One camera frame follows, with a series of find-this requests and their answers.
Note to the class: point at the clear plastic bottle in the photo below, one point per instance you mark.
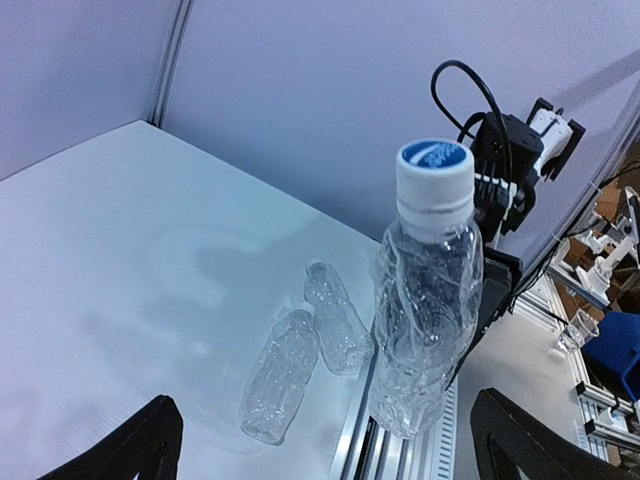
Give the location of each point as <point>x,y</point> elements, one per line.
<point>345,342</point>
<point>276,385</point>
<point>428,288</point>

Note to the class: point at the aluminium left corner post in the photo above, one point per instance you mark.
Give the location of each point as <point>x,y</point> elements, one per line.
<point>168,63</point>

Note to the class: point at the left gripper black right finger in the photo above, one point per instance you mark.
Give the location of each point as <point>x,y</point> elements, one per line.
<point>509,443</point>

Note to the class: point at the clear plastic cup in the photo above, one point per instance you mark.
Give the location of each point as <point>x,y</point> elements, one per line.
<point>580,329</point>

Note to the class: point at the aluminium front rail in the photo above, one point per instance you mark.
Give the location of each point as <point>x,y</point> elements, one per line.
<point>367,451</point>

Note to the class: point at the white blue bottle cap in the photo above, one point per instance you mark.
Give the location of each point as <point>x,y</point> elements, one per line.
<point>435,184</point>

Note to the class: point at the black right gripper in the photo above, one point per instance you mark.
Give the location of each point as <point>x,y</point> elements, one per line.
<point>503,192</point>

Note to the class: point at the clear plastic bottle uncapped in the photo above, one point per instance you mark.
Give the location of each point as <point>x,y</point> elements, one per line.
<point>345,342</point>

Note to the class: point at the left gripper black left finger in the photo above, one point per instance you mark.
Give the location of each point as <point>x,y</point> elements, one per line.
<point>145,446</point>

